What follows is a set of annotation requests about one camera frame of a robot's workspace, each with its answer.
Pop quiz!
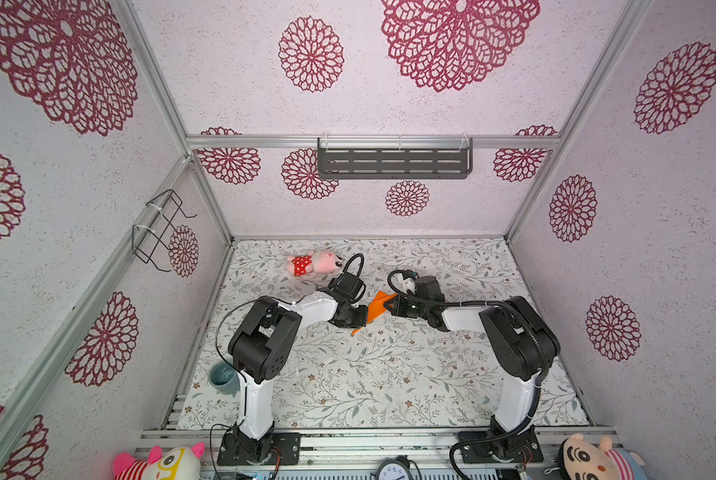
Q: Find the orange square paper sheet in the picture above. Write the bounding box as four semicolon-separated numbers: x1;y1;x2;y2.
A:
351;291;397;336

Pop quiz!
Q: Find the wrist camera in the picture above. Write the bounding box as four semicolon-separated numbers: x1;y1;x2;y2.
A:
328;272;366;303
415;276;446;302

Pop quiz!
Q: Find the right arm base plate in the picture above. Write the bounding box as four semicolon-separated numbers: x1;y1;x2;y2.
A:
458;426;544;464

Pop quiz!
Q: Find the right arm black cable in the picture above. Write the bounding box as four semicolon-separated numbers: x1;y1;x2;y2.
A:
387;268;552;480

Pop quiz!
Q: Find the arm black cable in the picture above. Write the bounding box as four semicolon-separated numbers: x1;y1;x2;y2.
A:
387;268;552;480
215;298;263;373

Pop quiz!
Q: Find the pink white plush toy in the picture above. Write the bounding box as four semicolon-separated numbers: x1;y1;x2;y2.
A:
113;442;206;480

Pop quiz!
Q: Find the round gauge clock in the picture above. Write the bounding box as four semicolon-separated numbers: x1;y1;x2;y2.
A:
374;456;413;480

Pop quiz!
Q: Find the teal cup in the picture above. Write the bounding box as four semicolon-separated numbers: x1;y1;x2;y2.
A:
208;360;240;396

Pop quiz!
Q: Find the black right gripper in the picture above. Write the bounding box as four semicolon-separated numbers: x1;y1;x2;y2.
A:
382;295;429;321

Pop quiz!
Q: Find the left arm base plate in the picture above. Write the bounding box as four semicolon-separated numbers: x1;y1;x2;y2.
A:
217;429;302;466

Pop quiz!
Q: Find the pink pig plush toy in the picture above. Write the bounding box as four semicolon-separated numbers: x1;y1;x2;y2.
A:
285;250;345;277

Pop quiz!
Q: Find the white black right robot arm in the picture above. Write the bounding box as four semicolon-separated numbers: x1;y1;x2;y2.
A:
382;294;561;435

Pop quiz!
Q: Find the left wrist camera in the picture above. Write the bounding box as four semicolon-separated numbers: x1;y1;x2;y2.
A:
328;272;366;303

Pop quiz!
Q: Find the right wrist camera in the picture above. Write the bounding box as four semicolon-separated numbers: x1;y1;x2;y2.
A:
415;276;446;302

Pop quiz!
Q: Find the boy face plush toy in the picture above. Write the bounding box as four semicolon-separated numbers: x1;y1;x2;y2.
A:
556;433;647;480

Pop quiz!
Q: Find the black wire wall rack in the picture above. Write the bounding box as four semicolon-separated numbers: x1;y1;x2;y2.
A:
130;189;197;273

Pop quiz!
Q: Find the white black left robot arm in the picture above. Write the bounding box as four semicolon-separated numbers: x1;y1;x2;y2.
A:
228;291;369;441

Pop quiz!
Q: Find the grey wall shelf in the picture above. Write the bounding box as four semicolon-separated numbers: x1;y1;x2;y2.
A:
316;138;473;180

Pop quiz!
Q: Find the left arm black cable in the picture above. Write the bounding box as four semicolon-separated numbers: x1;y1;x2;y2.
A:
215;298;263;373

